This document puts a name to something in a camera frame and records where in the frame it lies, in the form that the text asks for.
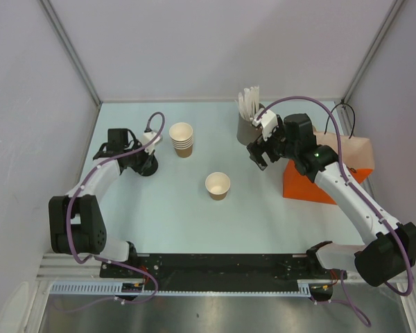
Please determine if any stack of brown paper cups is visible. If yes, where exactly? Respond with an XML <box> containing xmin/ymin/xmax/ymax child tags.
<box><xmin>169</xmin><ymin>122</ymin><xmax>193</xmax><ymax>158</ymax></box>

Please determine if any single brown paper cup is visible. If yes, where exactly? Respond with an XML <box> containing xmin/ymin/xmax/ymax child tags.
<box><xmin>205</xmin><ymin>172</ymin><xmax>231</xmax><ymax>200</ymax></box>

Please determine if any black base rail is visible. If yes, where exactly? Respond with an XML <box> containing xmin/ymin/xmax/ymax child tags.
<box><xmin>100</xmin><ymin>253</ymin><xmax>347</xmax><ymax>294</ymax></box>

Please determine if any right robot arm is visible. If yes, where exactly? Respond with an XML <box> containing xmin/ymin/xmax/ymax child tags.
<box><xmin>247</xmin><ymin>111</ymin><xmax>416</xmax><ymax>287</ymax></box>

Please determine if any grey cylindrical holder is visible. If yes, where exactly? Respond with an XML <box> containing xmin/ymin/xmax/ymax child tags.
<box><xmin>236</xmin><ymin>103</ymin><xmax>261</xmax><ymax>146</ymax></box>

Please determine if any orange paper bag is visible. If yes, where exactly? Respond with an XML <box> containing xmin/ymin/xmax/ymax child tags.
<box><xmin>282</xmin><ymin>130</ymin><xmax>375</xmax><ymax>205</ymax></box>

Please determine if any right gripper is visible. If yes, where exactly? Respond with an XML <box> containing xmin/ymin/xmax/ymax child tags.
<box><xmin>247</xmin><ymin>119</ymin><xmax>298</xmax><ymax>171</ymax></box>

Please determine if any stack of black lids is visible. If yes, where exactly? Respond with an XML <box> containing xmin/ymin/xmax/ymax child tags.
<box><xmin>138</xmin><ymin>156</ymin><xmax>158</xmax><ymax>177</ymax></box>

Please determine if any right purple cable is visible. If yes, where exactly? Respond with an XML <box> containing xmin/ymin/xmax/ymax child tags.
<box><xmin>252</xmin><ymin>96</ymin><xmax>413</xmax><ymax>327</ymax></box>

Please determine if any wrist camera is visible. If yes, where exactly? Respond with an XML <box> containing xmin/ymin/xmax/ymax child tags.
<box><xmin>252</xmin><ymin>110</ymin><xmax>278</xmax><ymax>142</ymax></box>
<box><xmin>139</xmin><ymin>131</ymin><xmax>162</xmax><ymax>155</ymax></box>

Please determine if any white slotted cable duct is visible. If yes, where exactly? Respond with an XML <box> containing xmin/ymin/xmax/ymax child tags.
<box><xmin>50</xmin><ymin>281</ymin><xmax>331</xmax><ymax>298</ymax></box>

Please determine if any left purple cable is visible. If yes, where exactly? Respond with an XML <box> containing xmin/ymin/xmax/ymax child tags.
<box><xmin>51</xmin><ymin>111</ymin><xmax>166</xmax><ymax>313</ymax></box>

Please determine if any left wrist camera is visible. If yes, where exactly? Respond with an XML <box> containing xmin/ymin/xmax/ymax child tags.
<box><xmin>139</xmin><ymin>131</ymin><xmax>162</xmax><ymax>155</ymax></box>

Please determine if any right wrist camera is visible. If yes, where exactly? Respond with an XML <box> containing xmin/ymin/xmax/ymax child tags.
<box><xmin>252</xmin><ymin>110</ymin><xmax>278</xmax><ymax>142</ymax></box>

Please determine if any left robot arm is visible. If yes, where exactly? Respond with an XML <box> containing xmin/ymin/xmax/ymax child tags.
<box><xmin>49</xmin><ymin>128</ymin><xmax>162</xmax><ymax>278</ymax></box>

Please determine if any purple cable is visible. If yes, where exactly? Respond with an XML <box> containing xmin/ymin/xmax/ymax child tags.
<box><xmin>252</xmin><ymin>96</ymin><xmax>413</xmax><ymax>327</ymax></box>
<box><xmin>51</xmin><ymin>111</ymin><xmax>166</xmax><ymax>313</ymax></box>

